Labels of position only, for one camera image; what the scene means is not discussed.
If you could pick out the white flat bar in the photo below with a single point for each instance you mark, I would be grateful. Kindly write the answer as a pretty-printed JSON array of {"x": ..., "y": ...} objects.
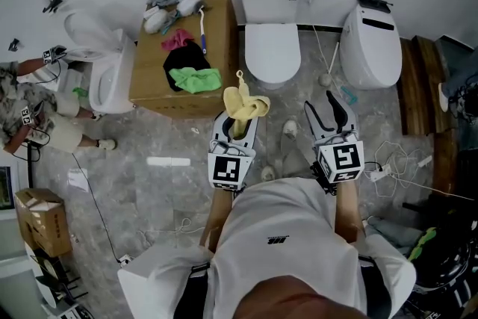
[{"x": 168, "y": 161}]

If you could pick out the large cardboard box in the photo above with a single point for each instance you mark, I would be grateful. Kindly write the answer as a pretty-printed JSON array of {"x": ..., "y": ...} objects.
[{"x": 149, "y": 71}]

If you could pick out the teal plastic tool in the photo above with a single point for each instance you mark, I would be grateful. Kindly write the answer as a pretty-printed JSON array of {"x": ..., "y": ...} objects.
[{"x": 350, "y": 95}]

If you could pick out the person's left forearm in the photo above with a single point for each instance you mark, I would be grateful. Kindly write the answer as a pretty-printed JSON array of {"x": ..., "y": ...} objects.
[{"x": 218, "y": 220}]

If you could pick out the small cardboard box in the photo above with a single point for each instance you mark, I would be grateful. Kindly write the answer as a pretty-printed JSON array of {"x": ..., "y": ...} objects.
[{"x": 41, "y": 220}]

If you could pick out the white power strip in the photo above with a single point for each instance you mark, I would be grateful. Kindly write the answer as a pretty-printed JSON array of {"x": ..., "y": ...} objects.
[{"x": 381, "y": 173}]

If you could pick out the black equipment rack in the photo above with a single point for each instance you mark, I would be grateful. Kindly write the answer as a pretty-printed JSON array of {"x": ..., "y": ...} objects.
[{"x": 448, "y": 272}]

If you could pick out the white floor socket block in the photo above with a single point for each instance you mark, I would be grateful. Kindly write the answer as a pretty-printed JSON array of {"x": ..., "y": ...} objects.
[{"x": 126, "y": 259}]

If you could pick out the person's white shoe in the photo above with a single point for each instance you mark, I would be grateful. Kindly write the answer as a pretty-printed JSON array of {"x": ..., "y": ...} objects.
[
  {"x": 268, "y": 173},
  {"x": 290, "y": 129}
]

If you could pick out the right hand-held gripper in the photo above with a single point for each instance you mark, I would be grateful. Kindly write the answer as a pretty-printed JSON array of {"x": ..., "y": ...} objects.
[{"x": 341, "y": 160}]

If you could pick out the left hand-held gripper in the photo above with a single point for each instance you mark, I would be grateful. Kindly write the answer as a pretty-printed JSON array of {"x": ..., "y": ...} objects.
[{"x": 228, "y": 170}]

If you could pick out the person's right forearm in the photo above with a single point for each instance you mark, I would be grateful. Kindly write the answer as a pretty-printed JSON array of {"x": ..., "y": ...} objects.
[{"x": 349, "y": 213}]

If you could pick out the black router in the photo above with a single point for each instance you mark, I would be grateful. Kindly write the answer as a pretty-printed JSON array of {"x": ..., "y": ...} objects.
[{"x": 71, "y": 284}]

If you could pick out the grey folded cloth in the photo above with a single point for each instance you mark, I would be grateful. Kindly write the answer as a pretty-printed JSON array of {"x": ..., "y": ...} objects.
[{"x": 392, "y": 231}]

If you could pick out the person's grey trousers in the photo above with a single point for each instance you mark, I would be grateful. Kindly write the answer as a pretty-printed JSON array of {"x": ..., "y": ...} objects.
[{"x": 297, "y": 157}]

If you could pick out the black cloth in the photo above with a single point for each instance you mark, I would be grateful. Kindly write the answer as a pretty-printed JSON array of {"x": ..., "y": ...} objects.
[{"x": 186, "y": 58}]

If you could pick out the white toilet with tank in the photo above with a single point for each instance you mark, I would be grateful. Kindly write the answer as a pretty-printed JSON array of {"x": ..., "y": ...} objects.
[{"x": 269, "y": 2}]

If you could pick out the pink cloth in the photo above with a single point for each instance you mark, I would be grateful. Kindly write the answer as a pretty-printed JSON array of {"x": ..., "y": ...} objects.
[{"x": 175, "y": 40}]

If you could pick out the person's face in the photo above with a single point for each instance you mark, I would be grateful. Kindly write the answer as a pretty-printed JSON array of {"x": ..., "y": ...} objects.
[{"x": 298, "y": 299}]

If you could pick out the black wall hook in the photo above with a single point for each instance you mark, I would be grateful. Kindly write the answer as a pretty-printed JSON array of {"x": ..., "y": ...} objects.
[
  {"x": 52, "y": 4},
  {"x": 14, "y": 45}
]

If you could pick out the white smart toilet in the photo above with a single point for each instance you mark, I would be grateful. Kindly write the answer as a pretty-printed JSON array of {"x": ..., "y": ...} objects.
[{"x": 369, "y": 52}]

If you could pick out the green black glove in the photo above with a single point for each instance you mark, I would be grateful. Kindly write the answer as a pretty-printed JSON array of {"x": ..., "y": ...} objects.
[{"x": 424, "y": 243}]

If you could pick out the person's white shirt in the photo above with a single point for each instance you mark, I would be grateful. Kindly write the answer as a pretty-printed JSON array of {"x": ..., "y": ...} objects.
[{"x": 284, "y": 220}]

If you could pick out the green cloth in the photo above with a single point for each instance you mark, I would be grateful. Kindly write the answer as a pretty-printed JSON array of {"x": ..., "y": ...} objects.
[{"x": 198, "y": 80}]

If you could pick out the yellow cloth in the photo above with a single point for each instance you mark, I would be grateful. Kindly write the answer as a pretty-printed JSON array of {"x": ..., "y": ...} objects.
[{"x": 242, "y": 104}]

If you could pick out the white power adapter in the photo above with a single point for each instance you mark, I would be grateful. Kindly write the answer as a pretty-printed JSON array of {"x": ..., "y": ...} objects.
[{"x": 424, "y": 161}]

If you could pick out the white open toilet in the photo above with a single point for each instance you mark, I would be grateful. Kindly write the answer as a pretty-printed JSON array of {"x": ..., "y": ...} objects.
[{"x": 108, "y": 78}]

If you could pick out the white paper sheet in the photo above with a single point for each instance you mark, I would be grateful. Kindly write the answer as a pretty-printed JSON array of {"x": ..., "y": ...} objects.
[{"x": 77, "y": 180}]

